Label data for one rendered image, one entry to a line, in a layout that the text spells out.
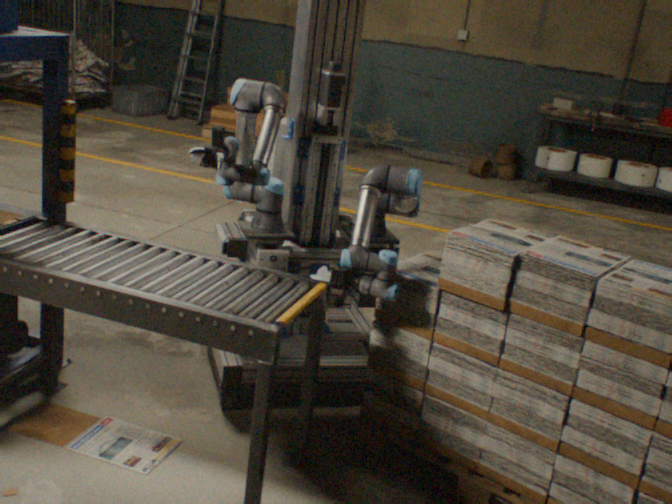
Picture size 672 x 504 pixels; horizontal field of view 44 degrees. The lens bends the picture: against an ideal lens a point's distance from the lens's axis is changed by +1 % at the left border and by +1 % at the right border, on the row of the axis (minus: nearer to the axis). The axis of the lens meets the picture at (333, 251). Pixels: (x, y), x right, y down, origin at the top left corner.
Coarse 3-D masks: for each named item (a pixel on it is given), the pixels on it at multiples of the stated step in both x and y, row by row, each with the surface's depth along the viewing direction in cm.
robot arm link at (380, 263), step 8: (376, 256) 317; (384, 256) 314; (392, 256) 314; (376, 264) 315; (384, 264) 315; (392, 264) 315; (376, 272) 317; (384, 272) 316; (392, 272) 316; (384, 280) 317; (392, 280) 318
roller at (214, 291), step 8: (240, 272) 318; (248, 272) 323; (224, 280) 307; (232, 280) 311; (240, 280) 317; (208, 288) 298; (216, 288) 300; (224, 288) 304; (200, 296) 290; (208, 296) 293; (216, 296) 297; (200, 304) 287
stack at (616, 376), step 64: (448, 320) 320; (512, 320) 303; (384, 384) 346; (448, 384) 326; (512, 384) 307; (576, 384) 292; (640, 384) 279; (384, 448) 353; (448, 448) 331; (512, 448) 312; (576, 448) 297; (640, 448) 282
